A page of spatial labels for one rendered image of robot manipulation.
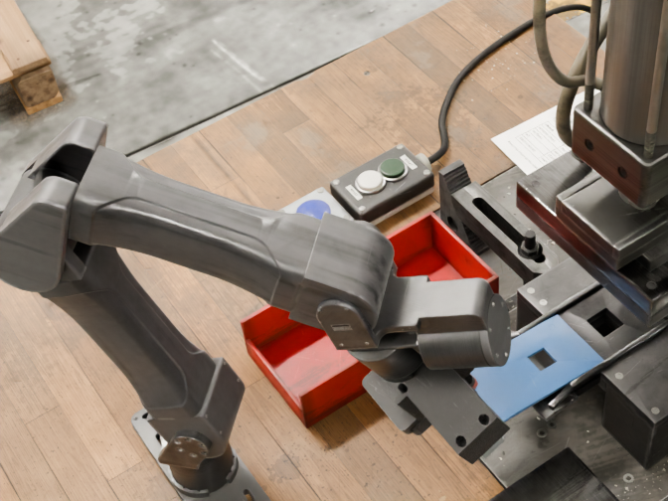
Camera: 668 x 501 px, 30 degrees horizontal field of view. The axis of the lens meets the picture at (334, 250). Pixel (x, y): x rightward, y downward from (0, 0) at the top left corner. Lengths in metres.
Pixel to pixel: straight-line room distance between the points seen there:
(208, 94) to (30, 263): 2.05
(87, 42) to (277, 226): 2.34
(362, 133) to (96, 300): 0.61
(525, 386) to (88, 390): 0.47
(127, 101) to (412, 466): 1.93
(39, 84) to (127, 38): 0.30
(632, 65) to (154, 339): 0.45
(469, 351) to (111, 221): 0.29
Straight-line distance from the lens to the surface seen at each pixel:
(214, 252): 0.94
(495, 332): 0.97
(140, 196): 0.94
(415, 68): 1.64
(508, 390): 1.19
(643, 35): 0.94
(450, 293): 0.96
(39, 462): 1.34
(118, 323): 1.05
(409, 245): 1.39
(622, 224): 1.08
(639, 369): 1.23
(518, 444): 1.27
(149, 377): 1.11
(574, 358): 1.22
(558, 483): 1.23
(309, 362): 1.33
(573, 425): 1.29
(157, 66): 3.13
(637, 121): 0.99
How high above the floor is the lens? 1.99
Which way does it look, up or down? 49 degrees down
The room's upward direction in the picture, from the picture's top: 8 degrees counter-clockwise
